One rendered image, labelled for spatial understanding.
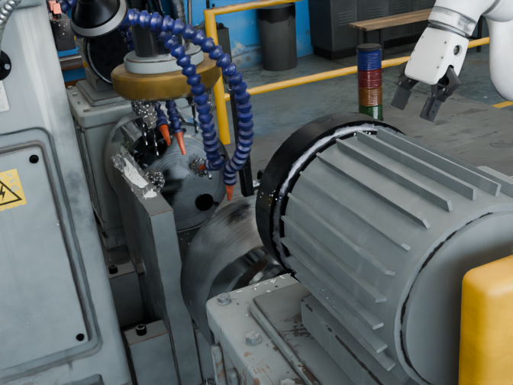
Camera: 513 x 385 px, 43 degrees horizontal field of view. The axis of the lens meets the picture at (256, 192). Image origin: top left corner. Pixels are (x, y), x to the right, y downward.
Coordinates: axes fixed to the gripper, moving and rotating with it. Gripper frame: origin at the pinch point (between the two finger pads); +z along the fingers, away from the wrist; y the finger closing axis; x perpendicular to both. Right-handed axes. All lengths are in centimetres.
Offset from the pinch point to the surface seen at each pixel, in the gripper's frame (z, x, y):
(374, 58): -7.8, -10.3, 33.1
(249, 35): -10, -194, 513
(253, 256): 25, 39, -30
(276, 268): 25, 37, -34
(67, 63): 67, -22, 445
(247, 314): 27, 45, -43
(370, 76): -3.5, -11.7, 33.4
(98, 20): 4, 65, -22
